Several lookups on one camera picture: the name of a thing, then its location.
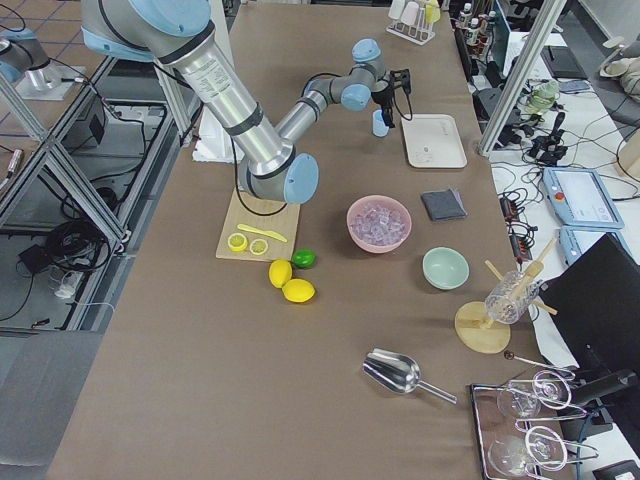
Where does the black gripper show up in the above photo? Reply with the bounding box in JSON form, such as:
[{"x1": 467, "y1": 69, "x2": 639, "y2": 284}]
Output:
[{"x1": 371, "y1": 69, "x2": 412, "y2": 127}]

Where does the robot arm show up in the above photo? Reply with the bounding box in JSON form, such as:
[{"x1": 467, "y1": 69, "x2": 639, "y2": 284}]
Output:
[{"x1": 81, "y1": 0, "x2": 411, "y2": 204}]

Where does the light blue cup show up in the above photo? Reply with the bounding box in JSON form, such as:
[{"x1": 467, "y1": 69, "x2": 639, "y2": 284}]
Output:
[{"x1": 372, "y1": 110, "x2": 389, "y2": 138}]

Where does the pink upturned cup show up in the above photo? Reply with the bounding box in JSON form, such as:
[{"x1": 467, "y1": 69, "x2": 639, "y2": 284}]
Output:
[{"x1": 401, "y1": 1, "x2": 420, "y2": 26}]

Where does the white upturned cup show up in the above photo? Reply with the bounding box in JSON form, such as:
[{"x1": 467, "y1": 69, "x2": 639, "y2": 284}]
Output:
[{"x1": 388, "y1": 0, "x2": 405, "y2": 21}]

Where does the clear ice cubes pile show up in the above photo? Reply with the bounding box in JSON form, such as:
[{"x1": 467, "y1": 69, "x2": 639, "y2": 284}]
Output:
[{"x1": 349, "y1": 203, "x2": 408, "y2": 246}]

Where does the yellow upturned cup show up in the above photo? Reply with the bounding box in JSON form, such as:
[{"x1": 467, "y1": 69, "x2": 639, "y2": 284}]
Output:
[{"x1": 424, "y1": 0, "x2": 441, "y2": 24}]

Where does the steel ice scoop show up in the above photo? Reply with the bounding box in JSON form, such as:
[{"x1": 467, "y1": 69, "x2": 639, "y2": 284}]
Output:
[{"x1": 362, "y1": 348, "x2": 457, "y2": 404}]

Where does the cream rabbit tray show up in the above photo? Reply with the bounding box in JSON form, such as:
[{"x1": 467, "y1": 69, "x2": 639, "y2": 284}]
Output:
[{"x1": 402, "y1": 113, "x2": 467, "y2": 169}]

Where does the grey folded cloth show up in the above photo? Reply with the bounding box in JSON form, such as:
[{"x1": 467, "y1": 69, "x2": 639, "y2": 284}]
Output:
[{"x1": 421, "y1": 188, "x2": 467, "y2": 221}]

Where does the pink bowl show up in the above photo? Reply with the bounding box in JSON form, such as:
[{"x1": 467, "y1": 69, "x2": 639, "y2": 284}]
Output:
[{"x1": 346, "y1": 195, "x2": 412, "y2": 254}]

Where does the mint green bowl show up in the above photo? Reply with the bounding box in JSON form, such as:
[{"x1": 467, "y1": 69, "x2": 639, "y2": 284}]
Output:
[{"x1": 422, "y1": 247, "x2": 470, "y2": 290}]

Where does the green lime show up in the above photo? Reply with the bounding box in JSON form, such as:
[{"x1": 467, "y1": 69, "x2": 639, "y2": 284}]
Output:
[{"x1": 291, "y1": 249, "x2": 316, "y2": 269}]

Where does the yellow plastic knife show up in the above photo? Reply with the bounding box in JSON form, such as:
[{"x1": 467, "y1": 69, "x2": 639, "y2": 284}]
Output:
[{"x1": 237, "y1": 223, "x2": 288, "y2": 243}]

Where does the wooden cutting board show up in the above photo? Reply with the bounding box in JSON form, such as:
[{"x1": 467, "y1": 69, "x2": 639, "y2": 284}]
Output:
[{"x1": 216, "y1": 191, "x2": 300, "y2": 262}]

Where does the lemon slice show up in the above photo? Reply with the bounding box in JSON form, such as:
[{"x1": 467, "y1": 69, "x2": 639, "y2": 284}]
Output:
[
  {"x1": 227, "y1": 232, "x2": 249, "y2": 253},
  {"x1": 249, "y1": 238, "x2": 269, "y2": 256}
]

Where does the yellow lemon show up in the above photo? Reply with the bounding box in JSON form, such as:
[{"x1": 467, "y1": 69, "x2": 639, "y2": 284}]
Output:
[
  {"x1": 282, "y1": 278, "x2": 316, "y2": 303},
  {"x1": 268, "y1": 259, "x2": 293, "y2": 289}
]

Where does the teach pendant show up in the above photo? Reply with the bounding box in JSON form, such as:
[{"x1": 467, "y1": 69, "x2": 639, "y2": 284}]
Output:
[
  {"x1": 559, "y1": 225, "x2": 630, "y2": 266},
  {"x1": 542, "y1": 167, "x2": 625, "y2": 230}
]

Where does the textured clear glass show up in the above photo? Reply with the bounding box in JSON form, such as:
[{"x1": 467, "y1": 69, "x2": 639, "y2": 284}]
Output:
[{"x1": 484, "y1": 271, "x2": 541, "y2": 325}]

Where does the wooden glass stand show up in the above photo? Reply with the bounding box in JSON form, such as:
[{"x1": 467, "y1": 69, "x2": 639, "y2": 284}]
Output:
[{"x1": 455, "y1": 238, "x2": 557, "y2": 354}]

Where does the wine glass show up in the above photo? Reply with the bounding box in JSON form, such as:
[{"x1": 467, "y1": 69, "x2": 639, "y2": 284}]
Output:
[
  {"x1": 488, "y1": 426, "x2": 568, "y2": 479},
  {"x1": 497, "y1": 370, "x2": 572, "y2": 419}
]

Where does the white wire cup rack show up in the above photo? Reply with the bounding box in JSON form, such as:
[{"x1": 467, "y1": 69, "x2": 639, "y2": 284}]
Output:
[{"x1": 386, "y1": 5, "x2": 436, "y2": 46}]

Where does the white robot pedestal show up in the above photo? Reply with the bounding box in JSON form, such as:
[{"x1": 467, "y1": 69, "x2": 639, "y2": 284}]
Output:
[{"x1": 192, "y1": 106, "x2": 233, "y2": 163}]

